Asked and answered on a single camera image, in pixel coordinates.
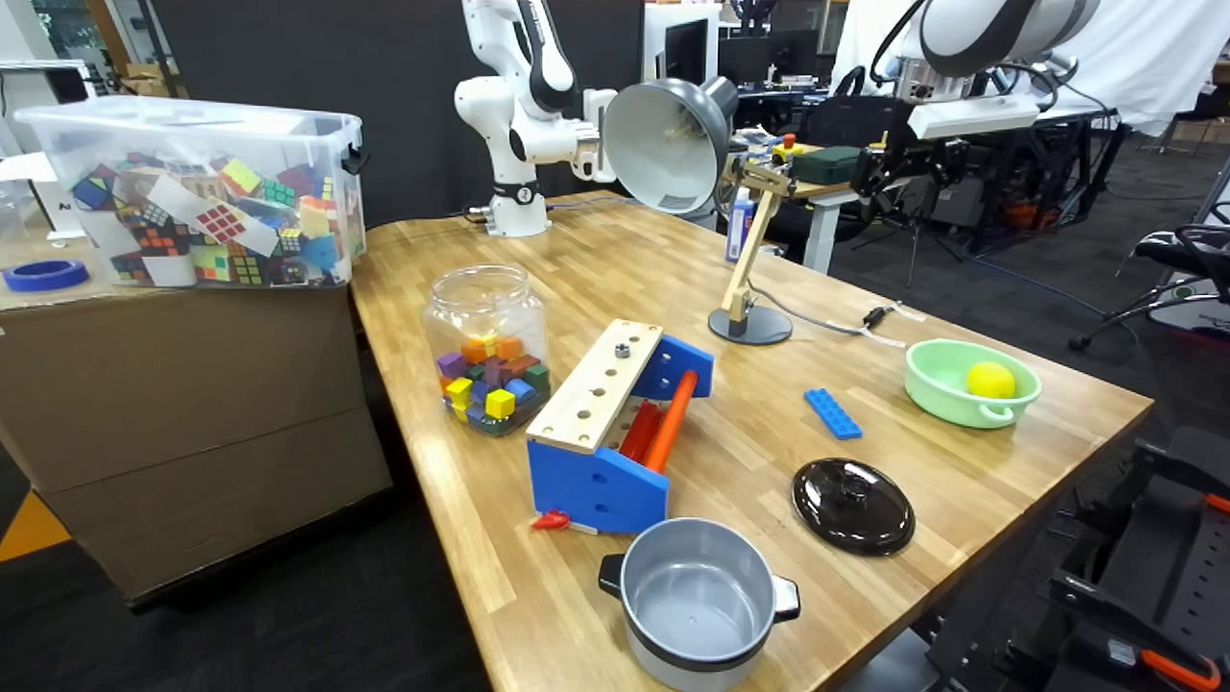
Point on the blue tape roll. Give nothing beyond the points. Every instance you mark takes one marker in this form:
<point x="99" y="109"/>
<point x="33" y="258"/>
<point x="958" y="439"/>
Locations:
<point x="44" y="276"/>

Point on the mint green bowl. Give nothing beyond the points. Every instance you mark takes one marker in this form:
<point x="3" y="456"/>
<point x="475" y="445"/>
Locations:
<point x="937" y="382"/>

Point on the wooden desk lamp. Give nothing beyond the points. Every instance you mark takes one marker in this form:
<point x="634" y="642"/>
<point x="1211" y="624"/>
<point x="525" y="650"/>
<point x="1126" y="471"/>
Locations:
<point x="675" y="150"/>

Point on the yellow ball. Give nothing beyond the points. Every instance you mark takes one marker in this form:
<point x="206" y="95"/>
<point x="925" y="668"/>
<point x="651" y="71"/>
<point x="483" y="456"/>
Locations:
<point x="988" y="378"/>

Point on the black pot lid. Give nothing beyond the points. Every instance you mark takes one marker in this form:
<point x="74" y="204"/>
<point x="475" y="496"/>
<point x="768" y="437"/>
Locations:
<point x="852" y="504"/>

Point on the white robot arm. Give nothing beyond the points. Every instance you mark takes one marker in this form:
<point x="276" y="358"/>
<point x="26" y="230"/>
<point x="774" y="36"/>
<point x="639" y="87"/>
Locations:
<point x="528" y="109"/>

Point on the blue toy brick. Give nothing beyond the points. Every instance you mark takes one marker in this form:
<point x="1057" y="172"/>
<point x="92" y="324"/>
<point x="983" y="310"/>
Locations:
<point x="832" y="414"/>

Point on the grey cooking pot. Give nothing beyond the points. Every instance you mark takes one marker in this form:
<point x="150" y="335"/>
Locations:
<point x="696" y="601"/>

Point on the clear jar of cubes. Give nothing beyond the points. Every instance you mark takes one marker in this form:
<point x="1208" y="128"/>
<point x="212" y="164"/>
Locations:
<point x="487" y="333"/>

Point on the beige cabinet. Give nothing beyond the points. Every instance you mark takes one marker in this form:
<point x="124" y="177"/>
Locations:
<point x="181" y="427"/>

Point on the clear plastic storage bin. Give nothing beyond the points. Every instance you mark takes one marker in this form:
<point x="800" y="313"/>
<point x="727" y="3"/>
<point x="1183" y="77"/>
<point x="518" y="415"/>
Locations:
<point x="203" y="192"/>

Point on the blue wooden toy workbench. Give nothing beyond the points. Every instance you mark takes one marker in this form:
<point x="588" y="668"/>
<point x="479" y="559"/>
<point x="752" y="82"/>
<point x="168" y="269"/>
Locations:
<point x="604" y="437"/>

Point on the red toy peg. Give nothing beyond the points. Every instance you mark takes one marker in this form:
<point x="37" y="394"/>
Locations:
<point x="552" y="522"/>

